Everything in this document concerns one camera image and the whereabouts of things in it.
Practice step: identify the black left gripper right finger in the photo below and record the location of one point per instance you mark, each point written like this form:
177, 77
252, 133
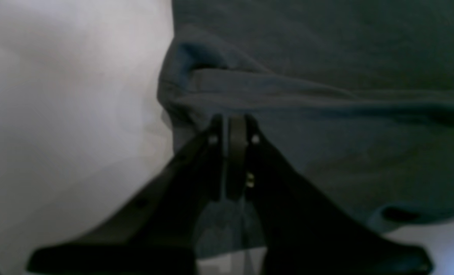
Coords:
305, 233

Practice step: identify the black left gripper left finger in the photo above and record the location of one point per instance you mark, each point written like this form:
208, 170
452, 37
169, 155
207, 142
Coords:
152, 234

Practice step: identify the grey T-shirt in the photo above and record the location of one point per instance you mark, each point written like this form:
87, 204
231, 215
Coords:
358, 95

